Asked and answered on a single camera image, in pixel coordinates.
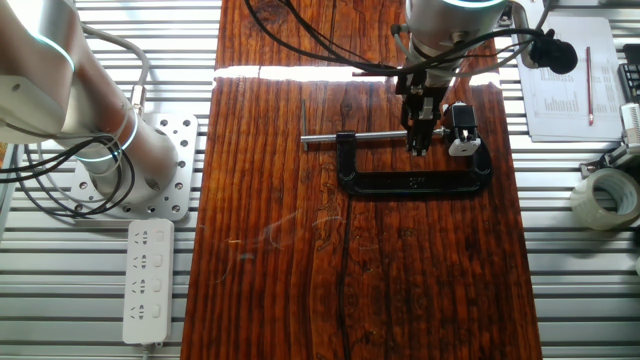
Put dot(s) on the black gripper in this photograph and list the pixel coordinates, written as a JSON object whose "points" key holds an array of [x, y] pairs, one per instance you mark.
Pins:
{"points": [[415, 85]]}

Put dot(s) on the red pencil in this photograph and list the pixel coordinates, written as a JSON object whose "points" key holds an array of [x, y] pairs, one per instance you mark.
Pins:
{"points": [[370, 74]]}

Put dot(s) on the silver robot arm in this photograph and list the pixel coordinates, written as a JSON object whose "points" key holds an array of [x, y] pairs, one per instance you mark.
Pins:
{"points": [[50, 75]]}

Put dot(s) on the black white pencil sharpener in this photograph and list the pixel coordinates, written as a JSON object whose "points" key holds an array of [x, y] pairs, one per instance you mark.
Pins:
{"points": [[462, 122]]}

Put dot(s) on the black C-clamp with steel screw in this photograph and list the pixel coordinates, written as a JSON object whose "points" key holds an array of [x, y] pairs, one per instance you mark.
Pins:
{"points": [[410, 182]]}

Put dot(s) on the printed paper sheet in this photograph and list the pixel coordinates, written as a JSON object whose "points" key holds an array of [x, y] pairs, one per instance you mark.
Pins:
{"points": [[560, 100]]}

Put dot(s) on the red pen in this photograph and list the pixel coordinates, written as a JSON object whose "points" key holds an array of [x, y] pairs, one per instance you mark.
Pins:
{"points": [[590, 85]]}

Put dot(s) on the clear tape roll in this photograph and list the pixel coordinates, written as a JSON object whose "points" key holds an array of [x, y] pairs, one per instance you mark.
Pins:
{"points": [[590, 205]]}

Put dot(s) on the small metal clip tool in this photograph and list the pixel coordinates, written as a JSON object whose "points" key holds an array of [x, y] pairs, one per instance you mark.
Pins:
{"points": [[612, 160]]}

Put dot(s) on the silver handheld device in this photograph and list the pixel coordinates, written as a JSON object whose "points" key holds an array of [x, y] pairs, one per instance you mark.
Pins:
{"points": [[632, 125]]}

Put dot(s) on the black keyboard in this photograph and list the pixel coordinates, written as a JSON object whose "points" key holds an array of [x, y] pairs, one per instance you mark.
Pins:
{"points": [[631, 82]]}

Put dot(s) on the brown wooden board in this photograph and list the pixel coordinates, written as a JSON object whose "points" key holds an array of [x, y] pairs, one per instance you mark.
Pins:
{"points": [[280, 300]]}

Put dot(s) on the white power strip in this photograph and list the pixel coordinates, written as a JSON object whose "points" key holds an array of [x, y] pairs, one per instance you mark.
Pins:
{"points": [[148, 280]]}

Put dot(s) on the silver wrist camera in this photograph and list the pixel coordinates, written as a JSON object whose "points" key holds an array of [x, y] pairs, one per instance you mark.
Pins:
{"points": [[522, 30]]}

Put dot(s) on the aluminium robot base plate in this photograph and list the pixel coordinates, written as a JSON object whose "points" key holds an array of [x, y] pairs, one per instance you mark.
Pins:
{"points": [[182, 130]]}

